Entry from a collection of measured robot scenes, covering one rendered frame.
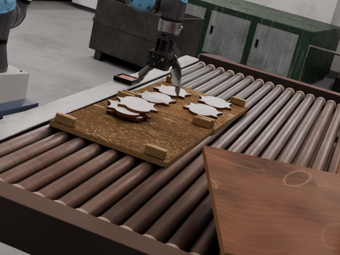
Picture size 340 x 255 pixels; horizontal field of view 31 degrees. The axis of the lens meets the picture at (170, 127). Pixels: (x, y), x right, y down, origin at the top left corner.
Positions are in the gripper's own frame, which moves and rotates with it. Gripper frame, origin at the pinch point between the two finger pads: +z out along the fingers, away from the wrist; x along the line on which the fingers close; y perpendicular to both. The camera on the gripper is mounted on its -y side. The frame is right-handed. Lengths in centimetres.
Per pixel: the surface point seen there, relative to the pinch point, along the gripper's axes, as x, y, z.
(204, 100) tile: 12.4, -15.4, 3.2
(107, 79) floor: -179, -340, 105
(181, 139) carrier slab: 21.5, 30.7, 3.0
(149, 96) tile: -1.9, 1.9, 2.7
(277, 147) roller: 44.4, 1.9, 5.7
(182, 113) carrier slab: 12.2, 5.4, 3.6
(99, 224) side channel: 30, 97, 0
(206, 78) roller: -3, -66, 7
